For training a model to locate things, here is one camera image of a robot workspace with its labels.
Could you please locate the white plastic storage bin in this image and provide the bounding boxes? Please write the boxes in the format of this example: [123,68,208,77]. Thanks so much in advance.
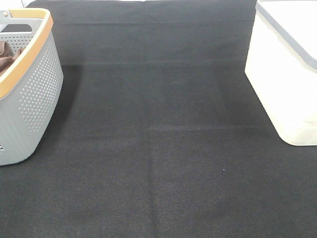
[245,0,317,146]

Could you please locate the grey perforated laundry basket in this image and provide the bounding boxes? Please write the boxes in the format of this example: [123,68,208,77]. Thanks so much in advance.
[0,8,63,166]

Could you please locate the black table cloth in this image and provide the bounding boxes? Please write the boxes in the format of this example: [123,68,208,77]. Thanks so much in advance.
[0,0,317,238]

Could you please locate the brown towels in basket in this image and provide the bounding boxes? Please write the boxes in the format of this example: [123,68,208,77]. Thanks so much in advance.
[0,41,25,76]

